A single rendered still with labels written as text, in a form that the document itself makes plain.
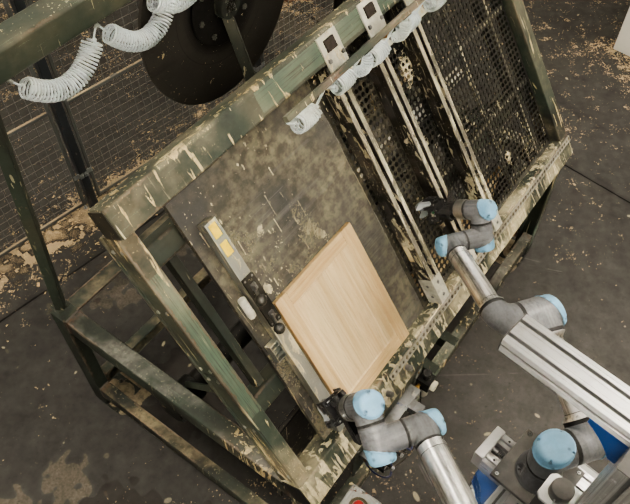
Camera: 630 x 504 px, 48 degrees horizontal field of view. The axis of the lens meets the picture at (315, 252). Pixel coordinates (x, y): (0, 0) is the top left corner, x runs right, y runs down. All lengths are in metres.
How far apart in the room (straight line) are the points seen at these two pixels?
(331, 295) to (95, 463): 1.67
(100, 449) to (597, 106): 3.95
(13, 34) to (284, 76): 0.78
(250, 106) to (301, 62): 0.26
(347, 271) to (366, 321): 0.22
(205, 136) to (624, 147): 3.63
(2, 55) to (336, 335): 1.40
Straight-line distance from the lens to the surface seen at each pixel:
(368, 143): 2.56
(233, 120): 2.13
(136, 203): 1.95
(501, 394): 3.82
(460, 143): 2.97
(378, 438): 1.84
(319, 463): 2.58
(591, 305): 4.26
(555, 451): 2.32
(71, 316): 3.17
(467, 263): 2.51
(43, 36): 2.13
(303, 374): 2.45
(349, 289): 2.58
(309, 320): 2.46
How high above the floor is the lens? 3.31
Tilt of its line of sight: 52 degrees down
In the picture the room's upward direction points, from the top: straight up
